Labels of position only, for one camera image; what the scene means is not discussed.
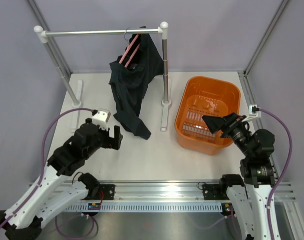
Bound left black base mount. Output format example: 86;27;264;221
86;183;115;201

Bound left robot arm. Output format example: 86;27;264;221
0;118;123;240

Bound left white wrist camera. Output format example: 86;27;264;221
92;108;111;131

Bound white slotted cable duct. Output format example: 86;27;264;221
65;202;222;213

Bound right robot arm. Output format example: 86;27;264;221
202;113;280;240

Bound dark navy shorts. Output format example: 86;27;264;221
109;34;164;140

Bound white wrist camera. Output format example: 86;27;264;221
242;104;261;122
92;108;111;131

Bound pink clothes hanger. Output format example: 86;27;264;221
119;34;141;68

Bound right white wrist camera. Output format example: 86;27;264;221
242;104;261;122

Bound metal clothes rack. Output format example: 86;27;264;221
33;21;173;132

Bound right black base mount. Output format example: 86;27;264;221
202;183;229;201

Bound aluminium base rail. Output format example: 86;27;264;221
29;180;296;203

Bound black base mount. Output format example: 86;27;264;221
86;183;115;201
202;183;229;201

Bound orange plastic basket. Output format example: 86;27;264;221
174;76;241;156

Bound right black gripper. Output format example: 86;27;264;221
203;112;254;158

